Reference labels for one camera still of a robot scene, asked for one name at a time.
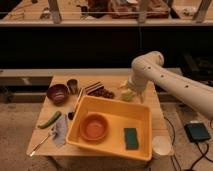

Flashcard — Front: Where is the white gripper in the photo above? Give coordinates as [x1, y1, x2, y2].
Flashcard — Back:
[128, 78, 147, 103]

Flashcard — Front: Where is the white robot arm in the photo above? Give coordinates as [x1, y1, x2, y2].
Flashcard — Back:
[127, 51, 213, 120]

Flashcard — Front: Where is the orange bowl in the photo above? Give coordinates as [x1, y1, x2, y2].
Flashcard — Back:
[79, 114, 109, 142]

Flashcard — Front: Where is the purple bowl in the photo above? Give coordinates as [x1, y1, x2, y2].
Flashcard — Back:
[46, 84, 69, 105]

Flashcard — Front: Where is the yellow-green pear toy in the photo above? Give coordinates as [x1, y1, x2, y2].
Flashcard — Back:
[120, 81, 135, 102]

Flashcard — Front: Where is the yellow plastic tub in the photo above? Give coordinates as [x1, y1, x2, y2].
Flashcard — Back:
[66, 96, 152, 161]

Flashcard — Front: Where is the striped brown block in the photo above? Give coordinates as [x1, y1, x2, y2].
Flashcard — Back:
[85, 82, 104, 94]

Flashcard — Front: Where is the green sponge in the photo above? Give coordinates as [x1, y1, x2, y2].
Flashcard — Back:
[124, 128, 139, 150]

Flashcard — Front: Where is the white cup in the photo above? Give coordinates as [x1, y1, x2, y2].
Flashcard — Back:
[152, 136, 172, 158]

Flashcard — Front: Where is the small metal cup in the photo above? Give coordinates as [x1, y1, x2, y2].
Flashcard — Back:
[67, 79, 78, 95]

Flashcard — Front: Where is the small dark eggplant toy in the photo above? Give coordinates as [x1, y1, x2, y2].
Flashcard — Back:
[68, 112, 74, 120]

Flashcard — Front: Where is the black floor box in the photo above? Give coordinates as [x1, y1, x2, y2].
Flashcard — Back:
[184, 123, 211, 142]

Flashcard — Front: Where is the green cucumber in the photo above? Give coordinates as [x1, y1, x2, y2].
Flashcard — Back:
[37, 111, 62, 129]

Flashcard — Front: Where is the grey cloth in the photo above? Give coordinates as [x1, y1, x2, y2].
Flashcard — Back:
[52, 115, 68, 148]

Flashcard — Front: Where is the wooden table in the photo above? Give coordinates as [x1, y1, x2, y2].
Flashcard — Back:
[27, 82, 172, 161]

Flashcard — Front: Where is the metal spoon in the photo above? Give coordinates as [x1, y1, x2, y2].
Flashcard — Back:
[29, 131, 55, 157]

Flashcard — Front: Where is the black floor cable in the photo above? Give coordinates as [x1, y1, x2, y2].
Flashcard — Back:
[163, 115, 213, 171]

